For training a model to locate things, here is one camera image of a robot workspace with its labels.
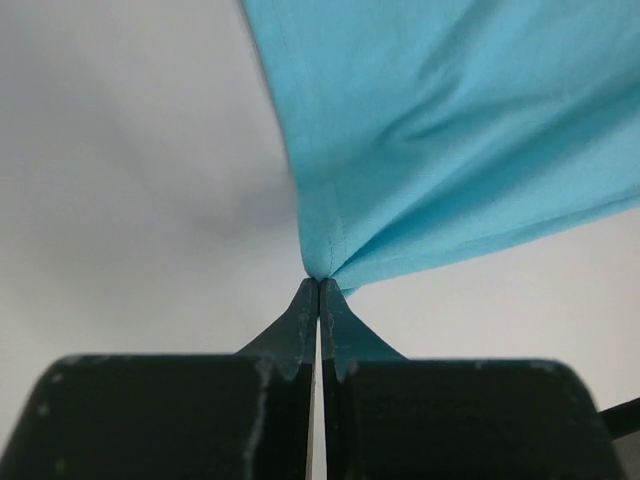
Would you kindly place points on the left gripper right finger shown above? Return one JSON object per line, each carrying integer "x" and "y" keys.
{"x": 391, "y": 417}

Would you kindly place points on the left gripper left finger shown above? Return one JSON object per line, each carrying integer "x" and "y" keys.
{"x": 246, "y": 415}

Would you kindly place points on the teal polo shirt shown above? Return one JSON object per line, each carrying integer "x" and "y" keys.
{"x": 425, "y": 133}

